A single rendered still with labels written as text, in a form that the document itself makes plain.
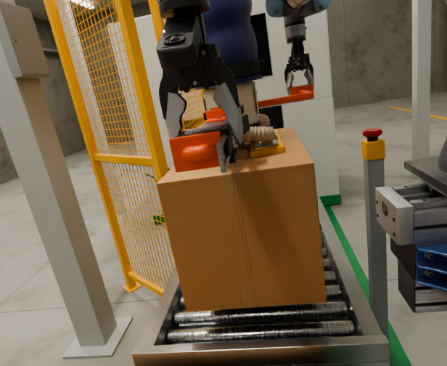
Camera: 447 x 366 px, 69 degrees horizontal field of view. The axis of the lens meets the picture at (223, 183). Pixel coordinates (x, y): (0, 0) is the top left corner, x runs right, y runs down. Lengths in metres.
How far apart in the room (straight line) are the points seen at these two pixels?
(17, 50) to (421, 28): 3.30
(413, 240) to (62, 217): 1.52
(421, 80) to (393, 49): 7.47
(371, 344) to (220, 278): 0.42
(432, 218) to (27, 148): 1.61
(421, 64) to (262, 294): 3.20
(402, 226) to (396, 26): 10.64
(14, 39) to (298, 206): 1.38
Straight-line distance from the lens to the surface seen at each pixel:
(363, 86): 11.02
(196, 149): 0.45
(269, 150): 0.94
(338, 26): 10.88
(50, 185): 1.78
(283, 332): 1.13
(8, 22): 1.76
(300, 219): 0.86
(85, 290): 1.98
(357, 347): 1.00
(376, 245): 1.51
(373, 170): 1.38
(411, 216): 0.79
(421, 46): 3.83
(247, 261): 0.91
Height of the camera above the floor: 1.30
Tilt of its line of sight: 17 degrees down
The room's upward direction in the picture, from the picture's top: 10 degrees counter-clockwise
